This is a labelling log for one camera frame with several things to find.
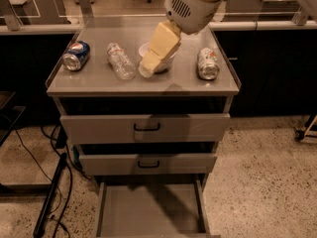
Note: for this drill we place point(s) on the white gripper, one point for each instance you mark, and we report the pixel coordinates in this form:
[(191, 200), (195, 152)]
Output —
[(194, 12)]

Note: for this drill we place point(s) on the clear plastic water bottle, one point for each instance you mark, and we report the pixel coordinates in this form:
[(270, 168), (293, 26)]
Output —
[(122, 66)]

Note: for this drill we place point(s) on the grey drawer cabinet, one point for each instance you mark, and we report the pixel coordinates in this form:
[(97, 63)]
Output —
[(97, 79)]

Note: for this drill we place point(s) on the grey top drawer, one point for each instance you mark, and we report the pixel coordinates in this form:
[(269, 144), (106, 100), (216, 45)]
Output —
[(118, 120)]

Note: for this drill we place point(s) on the grey drawer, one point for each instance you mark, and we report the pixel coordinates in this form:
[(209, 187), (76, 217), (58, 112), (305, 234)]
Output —
[(118, 120), (147, 159), (157, 206)]

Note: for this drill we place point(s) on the grey middle drawer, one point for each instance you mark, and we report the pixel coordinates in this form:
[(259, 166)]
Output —
[(147, 159)]

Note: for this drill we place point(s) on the grey bottom drawer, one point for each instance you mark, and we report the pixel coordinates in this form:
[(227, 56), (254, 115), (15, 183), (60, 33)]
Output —
[(157, 206)]

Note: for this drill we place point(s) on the white bowl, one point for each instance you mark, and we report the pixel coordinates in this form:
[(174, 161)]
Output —
[(165, 65)]

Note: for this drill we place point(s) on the blue pepsi can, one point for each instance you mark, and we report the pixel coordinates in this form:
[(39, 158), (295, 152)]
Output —
[(76, 56)]

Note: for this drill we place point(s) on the clear acrylic barrier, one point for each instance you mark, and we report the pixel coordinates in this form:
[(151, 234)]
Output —
[(48, 19)]

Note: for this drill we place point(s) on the black bar on floor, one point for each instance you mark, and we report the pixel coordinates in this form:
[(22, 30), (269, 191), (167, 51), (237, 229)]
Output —
[(39, 230)]

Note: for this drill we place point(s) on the wheeled cart base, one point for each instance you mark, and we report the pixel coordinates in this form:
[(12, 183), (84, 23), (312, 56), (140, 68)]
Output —
[(310, 126)]

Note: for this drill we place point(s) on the dark side table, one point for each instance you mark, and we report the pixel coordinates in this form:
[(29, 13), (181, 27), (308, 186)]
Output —
[(10, 113)]

